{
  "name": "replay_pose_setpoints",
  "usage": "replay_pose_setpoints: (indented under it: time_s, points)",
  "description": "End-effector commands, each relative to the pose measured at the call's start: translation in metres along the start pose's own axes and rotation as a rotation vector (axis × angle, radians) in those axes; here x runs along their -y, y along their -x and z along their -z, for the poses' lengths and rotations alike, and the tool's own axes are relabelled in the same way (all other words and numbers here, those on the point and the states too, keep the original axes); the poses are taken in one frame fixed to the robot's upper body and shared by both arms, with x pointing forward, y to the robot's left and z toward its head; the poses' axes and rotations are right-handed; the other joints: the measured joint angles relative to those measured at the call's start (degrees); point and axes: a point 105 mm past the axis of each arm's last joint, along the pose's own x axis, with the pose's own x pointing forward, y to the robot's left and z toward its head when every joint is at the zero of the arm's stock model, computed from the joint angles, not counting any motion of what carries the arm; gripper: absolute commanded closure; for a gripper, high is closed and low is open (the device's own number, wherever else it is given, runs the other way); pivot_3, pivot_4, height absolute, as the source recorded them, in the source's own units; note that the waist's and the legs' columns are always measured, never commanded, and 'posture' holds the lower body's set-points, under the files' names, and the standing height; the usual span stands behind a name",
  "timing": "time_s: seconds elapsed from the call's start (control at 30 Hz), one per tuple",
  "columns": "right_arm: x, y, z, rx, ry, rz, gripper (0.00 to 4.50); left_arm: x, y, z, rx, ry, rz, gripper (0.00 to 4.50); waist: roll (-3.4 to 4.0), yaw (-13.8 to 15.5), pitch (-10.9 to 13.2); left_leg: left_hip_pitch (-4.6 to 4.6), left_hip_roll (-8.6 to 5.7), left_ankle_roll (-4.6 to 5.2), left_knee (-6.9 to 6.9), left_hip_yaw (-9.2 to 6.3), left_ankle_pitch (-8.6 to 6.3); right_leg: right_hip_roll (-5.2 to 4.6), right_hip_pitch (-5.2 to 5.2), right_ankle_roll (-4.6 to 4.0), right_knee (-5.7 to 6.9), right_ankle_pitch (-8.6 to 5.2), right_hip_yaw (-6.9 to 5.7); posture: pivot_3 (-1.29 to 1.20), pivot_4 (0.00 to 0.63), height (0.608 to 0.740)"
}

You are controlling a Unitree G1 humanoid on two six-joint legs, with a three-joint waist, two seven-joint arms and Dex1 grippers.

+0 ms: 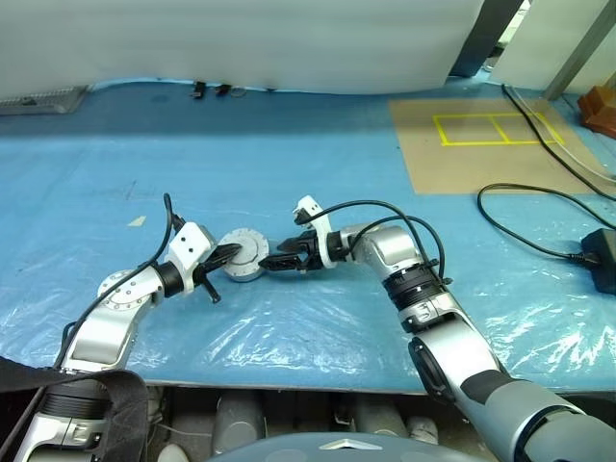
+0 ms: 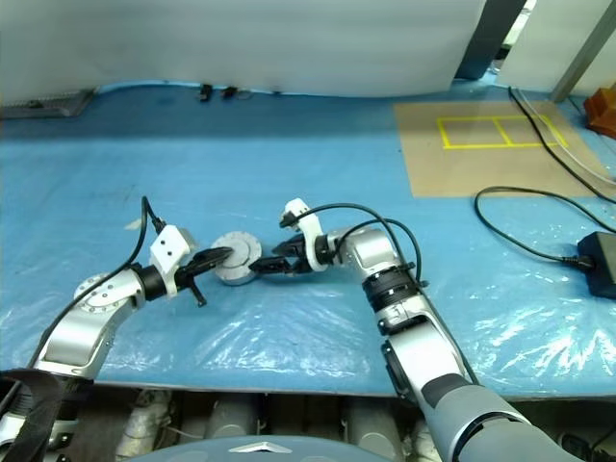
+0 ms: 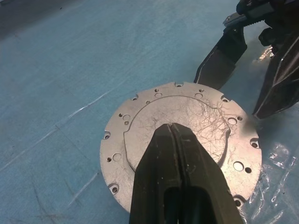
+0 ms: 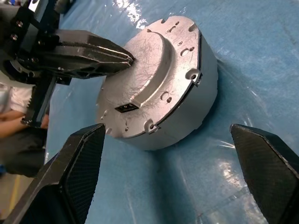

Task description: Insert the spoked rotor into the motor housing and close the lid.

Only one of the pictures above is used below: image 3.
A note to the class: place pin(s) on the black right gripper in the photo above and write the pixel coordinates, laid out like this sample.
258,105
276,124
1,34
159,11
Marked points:
280,16

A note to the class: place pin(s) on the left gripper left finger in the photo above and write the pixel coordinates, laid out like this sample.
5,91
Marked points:
154,177

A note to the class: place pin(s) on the round silver motor lid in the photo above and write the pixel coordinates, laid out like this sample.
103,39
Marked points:
144,130

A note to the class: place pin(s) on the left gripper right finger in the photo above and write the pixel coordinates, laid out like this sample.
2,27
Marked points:
203,182

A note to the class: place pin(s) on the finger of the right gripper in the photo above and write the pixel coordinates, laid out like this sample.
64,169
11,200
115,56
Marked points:
219,65

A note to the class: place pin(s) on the blue plastic table cover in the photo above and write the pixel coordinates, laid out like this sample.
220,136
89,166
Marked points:
58,81

